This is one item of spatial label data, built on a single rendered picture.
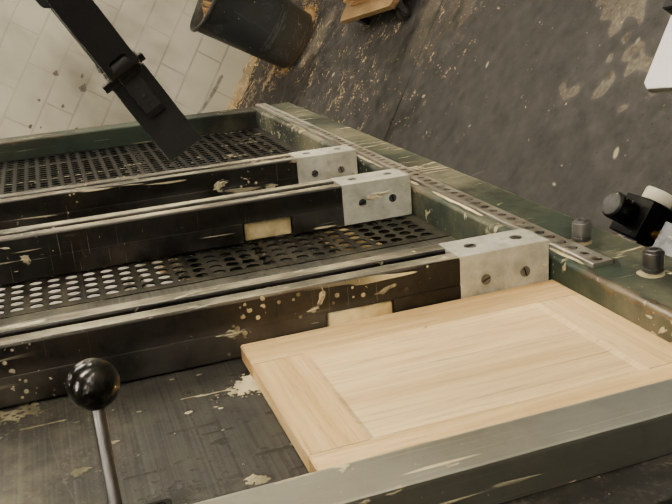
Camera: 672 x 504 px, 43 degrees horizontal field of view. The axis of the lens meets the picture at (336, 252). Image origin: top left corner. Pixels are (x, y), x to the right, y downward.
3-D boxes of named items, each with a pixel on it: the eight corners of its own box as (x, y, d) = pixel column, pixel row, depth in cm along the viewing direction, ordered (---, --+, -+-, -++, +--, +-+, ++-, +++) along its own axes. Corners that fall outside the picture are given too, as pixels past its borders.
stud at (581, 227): (594, 242, 110) (595, 220, 110) (578, 245, 110) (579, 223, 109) (583, 237, 113) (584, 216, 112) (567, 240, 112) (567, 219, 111)
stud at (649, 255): (668, 274, 98) (669, 249, 97) (650, 277, 97) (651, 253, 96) (654, 267, 100) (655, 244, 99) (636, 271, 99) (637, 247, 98)
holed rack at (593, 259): (614, 263, 102) (614, 259, 102) (593, 268, 101) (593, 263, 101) (265, 104, 251) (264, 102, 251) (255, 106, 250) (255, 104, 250)
